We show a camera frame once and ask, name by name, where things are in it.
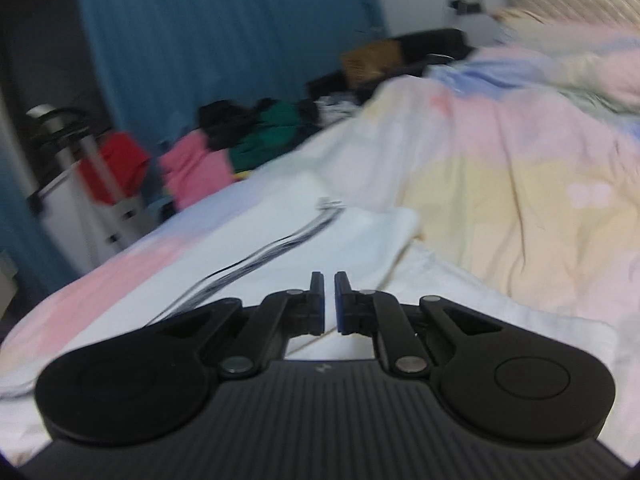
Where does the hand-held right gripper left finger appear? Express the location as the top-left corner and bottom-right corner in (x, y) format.
(145, 271), (325, 379)

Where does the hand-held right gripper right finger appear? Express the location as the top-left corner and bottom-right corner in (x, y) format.
(335, 271), (503, 379)

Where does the white garment with striped trim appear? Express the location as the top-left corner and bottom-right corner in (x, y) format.
(0, 172), (618, 463)

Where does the green cloth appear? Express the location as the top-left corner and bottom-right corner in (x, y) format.
(229, 102), (322, 174)

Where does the white spotted cloth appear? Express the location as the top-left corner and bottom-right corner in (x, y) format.
(319, 94), (363, 122)

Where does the black cloth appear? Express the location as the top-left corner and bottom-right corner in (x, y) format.
(199, 99), (263, 152)

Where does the pastel duvet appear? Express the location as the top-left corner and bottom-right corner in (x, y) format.
(350, 22), (640, 461)

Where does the pastel bed sheet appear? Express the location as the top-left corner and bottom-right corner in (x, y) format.
(0, 125), (431, 361)

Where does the red cloth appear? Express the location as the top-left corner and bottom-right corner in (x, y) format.
(79, 132), (152, 206)

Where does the brown paper bag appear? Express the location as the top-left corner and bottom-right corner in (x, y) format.
(342, 40), (407, 87)

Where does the black sofa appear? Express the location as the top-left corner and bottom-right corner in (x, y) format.
(305, 27), (477, 107)

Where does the cream pillow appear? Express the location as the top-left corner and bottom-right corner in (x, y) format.
(492, 6), (576, 42)

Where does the dark window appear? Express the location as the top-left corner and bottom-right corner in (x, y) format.
(0, 0), (118, 201)

